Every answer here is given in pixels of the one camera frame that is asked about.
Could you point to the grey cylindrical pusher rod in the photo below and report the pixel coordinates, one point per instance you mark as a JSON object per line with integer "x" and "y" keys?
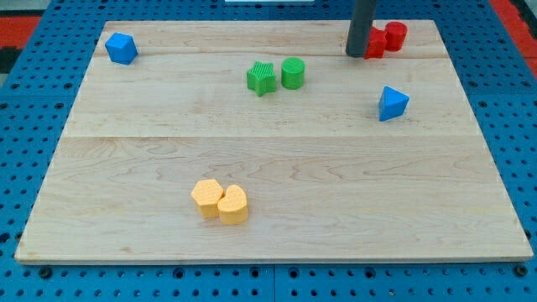
{"x": 360, "y": 27}

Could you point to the blue triangle block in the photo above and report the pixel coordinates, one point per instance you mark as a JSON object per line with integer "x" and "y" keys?
{"x": 392, "y": 103}

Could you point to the yellow hexagon block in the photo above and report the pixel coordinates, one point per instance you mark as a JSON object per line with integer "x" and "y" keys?
{"x": 206, "y": 195}

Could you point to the yellow heart block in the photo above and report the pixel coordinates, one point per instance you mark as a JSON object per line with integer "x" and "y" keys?
{"x": 233, "y": 206}

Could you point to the green star block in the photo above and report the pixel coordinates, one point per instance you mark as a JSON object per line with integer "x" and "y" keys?
{"x": 261, "y": 78}

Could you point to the red angular block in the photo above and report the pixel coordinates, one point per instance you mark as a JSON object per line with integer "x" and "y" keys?
{"x": 376, "y": 44}

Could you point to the light wooden board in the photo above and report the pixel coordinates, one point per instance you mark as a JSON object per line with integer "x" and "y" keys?
{"x": 326, "y": 181}

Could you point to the green cylinder block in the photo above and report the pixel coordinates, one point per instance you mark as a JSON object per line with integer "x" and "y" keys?
{"x": 292, "y": 73}

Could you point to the red cylinder block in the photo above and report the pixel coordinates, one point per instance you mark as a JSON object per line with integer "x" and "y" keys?
{"x": 395, "y": 34}

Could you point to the blue cube block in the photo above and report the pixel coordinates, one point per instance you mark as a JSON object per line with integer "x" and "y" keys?
{"x": 121, "y": 48}

